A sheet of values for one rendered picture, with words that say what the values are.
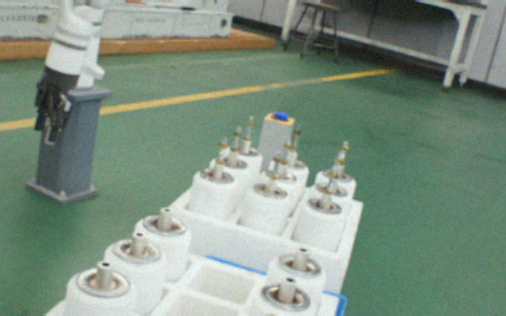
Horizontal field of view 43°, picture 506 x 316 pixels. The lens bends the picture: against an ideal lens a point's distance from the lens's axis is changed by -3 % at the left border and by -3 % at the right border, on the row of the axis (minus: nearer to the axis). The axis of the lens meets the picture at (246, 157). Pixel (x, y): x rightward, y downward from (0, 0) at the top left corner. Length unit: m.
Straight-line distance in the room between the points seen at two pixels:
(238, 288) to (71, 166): 0.73
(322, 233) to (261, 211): 0.13
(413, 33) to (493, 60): 0.79
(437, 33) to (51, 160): 5.01
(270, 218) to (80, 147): 0.62
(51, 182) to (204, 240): 0.57
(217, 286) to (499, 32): 5.29
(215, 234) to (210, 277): 0.19
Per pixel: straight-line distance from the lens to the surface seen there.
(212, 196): 1.37
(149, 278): 1.00
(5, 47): 3.44
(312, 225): 1.35
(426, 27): 6.40
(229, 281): 1.19
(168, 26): 4.52
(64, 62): 1.34
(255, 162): 1.60
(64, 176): 1.78
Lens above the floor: 0.71
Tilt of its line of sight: 17 degrees down
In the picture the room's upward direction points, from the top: 12 degrees clockwise
